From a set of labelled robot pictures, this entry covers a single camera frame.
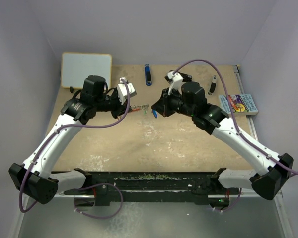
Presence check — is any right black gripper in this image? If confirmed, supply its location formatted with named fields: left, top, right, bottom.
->
left=152, top=86, right=196, bottom=117

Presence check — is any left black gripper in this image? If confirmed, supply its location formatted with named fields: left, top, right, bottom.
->
left=94, top=88, right=132, bottom=119

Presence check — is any blue key tag with key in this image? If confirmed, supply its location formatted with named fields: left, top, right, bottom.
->
left=152, top=110, right=158, bottom=118

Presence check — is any red-handled metal key organizer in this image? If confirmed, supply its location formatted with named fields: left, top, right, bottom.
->
left=129, top=104, right=149, bottom=115

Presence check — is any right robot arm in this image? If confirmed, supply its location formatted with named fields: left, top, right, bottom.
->
left=151, top=82, right=294, bottom=200

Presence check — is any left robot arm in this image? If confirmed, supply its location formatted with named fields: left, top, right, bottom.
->
left=8, top=75, right=137, bottom=213

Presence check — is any white dry-erase board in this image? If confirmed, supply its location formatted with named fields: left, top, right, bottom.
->
left=60, top=52, right=112, bottom=89

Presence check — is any colourful book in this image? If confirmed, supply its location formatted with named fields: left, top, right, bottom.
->
left=218, top=94, right=258, bottom=116

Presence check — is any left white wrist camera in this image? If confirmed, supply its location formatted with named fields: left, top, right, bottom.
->
left=116, top=77, right=137, bottom=105

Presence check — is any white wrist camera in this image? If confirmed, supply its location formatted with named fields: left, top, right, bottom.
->
left=166, top=71, right=183, bottom=95
left=116, top=77, right=137, bottom=105

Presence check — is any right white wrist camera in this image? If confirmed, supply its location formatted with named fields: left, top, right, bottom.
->
left=166, top=71, right=183, bottom=95

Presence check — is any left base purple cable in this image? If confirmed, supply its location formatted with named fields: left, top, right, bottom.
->
left=73, top=182, right=124, bottom=219

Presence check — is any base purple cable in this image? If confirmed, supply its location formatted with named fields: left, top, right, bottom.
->
left=73, top=182, right=124, bottom=219
left=212, top=185, right=241, bottom=213

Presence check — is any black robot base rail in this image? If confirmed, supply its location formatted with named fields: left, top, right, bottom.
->
left=64, top=172, right=239, bottom=206

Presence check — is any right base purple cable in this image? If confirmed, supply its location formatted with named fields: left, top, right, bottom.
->
left=212, top=185, right=241, bottom=213

